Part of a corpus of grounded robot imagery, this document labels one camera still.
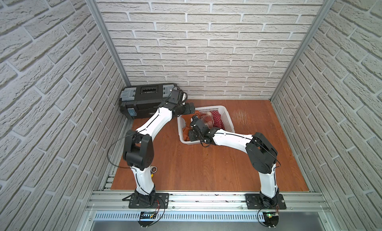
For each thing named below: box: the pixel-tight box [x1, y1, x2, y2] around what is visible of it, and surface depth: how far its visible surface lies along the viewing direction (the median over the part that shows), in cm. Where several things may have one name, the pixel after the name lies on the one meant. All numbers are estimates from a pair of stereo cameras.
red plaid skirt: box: [199, 112, 215, 129], surface depth 101 cm
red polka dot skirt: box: [210, 110, 225, 130], surface depth 102 cm
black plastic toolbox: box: [118, 82, 178, 120], surface depth 100 cm
